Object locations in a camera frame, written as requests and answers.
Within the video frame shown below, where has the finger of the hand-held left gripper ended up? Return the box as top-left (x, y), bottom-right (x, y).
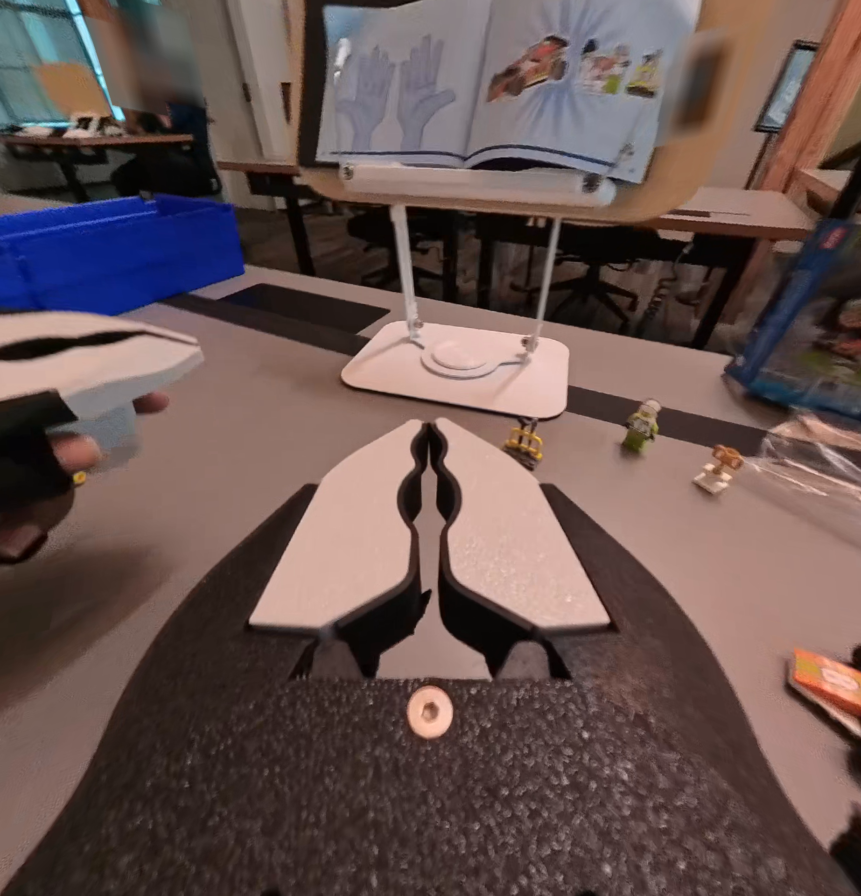
top-left (0, 311), bottom-right (182, 354)
top-left (0, 343), bottom-right (204, 414)

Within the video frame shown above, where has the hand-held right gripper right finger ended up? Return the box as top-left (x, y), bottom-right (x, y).
top-left (434, 418), bottom-right (613, 648)

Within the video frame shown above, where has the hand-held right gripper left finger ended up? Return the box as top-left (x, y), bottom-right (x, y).
top-left (249, 418), bottom-right (434, 645)

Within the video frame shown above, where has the small yellow lego piece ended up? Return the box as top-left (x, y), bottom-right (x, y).
top-left (508, 418), bottom-right (546, 460)

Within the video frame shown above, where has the orange lego race car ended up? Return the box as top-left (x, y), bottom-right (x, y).
top-left (785, 642), bottom-right (861, 785)

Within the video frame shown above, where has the lego instruction booklet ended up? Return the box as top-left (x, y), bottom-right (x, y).
top-left (319, 0), bottom-right (704, 183)

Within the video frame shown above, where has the green lego minifigure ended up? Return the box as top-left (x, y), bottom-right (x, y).
top-left (621, 399), bottom-right (664, 456)

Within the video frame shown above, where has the small tan lego piece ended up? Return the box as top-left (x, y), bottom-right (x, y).
top-left (693, 446), bottom-right (746, 497)

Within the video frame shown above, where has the blue lego set box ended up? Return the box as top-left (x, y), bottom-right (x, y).
top-left (725, 217), bottom-right (861, 428)

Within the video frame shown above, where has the person's left hand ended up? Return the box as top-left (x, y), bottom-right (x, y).
top-left (0, 432), bottom-right (106, 568)

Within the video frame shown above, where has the blue plastic bin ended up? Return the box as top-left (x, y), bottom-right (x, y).
top-left (0, 196), bottom-right (246, 316)

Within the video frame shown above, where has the clear plastic bag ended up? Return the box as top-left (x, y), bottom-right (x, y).
top-left (750, 406), bottom-right (861, 512)

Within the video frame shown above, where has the small wooden desk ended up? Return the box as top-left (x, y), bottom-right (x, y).
top-left (214, 159), bottom-right (819, 351)

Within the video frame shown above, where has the wooden pillar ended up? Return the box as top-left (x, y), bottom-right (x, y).
top-left (294, 0), bottom-right (770, 239)

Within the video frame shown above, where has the small wall monitor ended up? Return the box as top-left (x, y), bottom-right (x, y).
top-left (756, 40), bottom-right (819, 137)

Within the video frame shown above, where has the wooden support post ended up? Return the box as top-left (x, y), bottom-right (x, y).
top-left (760, 0), bottom-right (861, 197)

